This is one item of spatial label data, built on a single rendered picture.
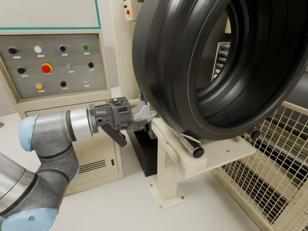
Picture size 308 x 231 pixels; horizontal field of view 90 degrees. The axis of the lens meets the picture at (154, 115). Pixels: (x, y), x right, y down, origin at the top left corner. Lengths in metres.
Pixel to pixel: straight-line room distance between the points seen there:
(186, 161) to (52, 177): 0.41
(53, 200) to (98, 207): 1.10
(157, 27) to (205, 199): 1.41
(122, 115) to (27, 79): 0.80
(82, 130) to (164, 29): 0.32
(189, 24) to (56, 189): 0.48
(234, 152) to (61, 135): 0.67
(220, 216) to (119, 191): 0.85
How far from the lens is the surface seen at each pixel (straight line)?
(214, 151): 0.76
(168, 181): 1.31
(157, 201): 1.49
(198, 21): 0.38
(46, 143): 0.49
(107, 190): 1.61
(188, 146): 0.59
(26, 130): 0.49
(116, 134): 0.51
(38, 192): 0.45
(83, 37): 1.09
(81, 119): 0.46
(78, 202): 1.63
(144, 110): 0.49
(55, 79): 1.14
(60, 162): 0.52
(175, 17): 0.38
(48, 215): 0.45
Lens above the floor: 1.29
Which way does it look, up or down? 30 degrees down
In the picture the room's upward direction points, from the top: straight up
